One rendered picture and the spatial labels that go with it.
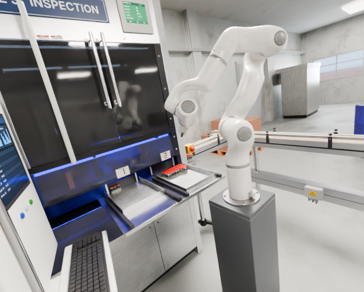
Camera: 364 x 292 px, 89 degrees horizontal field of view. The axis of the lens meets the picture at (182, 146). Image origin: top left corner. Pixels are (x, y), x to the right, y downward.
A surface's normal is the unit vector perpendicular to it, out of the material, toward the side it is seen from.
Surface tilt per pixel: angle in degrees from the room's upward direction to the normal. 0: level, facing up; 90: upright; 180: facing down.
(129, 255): 90
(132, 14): 90
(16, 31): 90
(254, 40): 81
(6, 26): 90
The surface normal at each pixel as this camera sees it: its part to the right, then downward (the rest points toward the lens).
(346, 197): -0.77, 0.29
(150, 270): 0.62, 0.09
